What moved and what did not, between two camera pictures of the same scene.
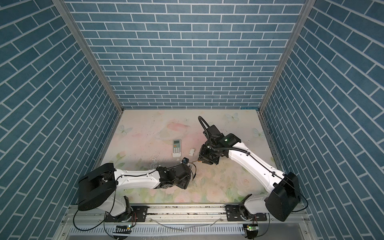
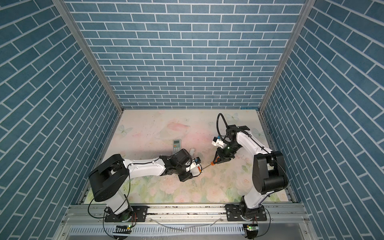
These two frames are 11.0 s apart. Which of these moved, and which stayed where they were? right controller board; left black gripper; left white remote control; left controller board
Moved: left black gripper
Stayed: left white remote control; right controller board; left controller board
